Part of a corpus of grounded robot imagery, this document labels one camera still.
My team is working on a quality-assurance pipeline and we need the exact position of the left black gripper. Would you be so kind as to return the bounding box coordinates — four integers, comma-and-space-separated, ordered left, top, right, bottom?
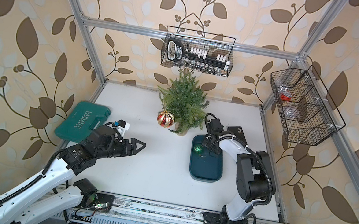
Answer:
94, 132, 147, 168

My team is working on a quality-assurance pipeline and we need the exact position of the green glitter ball ornament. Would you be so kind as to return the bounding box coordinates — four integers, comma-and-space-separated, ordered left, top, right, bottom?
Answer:
193, 144, 204, 154

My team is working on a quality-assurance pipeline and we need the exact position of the dark teal plastic tray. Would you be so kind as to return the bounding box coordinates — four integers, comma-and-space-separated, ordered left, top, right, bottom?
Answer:
189, 134, 223, 183

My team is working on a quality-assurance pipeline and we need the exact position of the red gold striped ornament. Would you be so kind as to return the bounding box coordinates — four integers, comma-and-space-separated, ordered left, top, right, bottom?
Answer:
157, 110, 175, 128

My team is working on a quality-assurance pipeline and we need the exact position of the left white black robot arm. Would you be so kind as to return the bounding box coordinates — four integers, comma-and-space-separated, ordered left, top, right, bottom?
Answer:
0, 125, 147, 224

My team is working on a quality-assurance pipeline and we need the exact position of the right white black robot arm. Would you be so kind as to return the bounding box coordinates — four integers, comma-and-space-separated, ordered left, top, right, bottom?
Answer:
201, 113, 276, 224

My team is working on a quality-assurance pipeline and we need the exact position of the small green christmas tree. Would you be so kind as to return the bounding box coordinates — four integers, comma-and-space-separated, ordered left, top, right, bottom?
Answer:
159, 72, 210, 135

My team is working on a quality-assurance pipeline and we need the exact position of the black flat device with label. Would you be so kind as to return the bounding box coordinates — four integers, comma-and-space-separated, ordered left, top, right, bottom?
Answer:
227, 126, 247, 145

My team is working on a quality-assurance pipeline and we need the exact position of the black socket tool set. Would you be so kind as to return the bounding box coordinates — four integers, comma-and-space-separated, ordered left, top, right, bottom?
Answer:
161, 37, 234, 71

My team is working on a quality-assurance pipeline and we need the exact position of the red item in basket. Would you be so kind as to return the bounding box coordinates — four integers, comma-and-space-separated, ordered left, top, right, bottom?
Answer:
277, 86, 293, 102

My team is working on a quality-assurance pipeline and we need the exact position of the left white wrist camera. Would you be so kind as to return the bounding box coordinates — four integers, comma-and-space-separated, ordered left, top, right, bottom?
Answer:
111, 120, 130, 136

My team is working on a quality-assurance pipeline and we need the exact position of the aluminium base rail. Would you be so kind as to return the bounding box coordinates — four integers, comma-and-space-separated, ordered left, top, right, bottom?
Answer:
12, 177, 297, 224

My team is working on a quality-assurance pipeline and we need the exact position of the back black wire basket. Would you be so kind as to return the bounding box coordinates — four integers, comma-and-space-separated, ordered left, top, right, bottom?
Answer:
160, 26, 236, 78

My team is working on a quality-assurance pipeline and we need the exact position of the black wire basket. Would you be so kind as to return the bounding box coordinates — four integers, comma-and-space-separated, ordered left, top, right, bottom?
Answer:
270, 65, 346, 146
160, 26, 236, 78

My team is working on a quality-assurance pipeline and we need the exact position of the right black wire basket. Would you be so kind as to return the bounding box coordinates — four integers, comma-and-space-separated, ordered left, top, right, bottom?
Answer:
270, 65, 346, 146

